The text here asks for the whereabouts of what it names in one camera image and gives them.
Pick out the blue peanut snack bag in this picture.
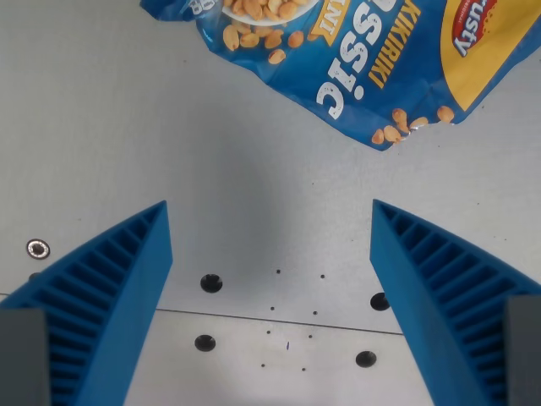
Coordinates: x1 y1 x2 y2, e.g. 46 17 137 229
139 0 541 152

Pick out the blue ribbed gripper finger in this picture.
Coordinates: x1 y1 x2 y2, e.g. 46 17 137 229
369 199 541 406
0 200 174 406

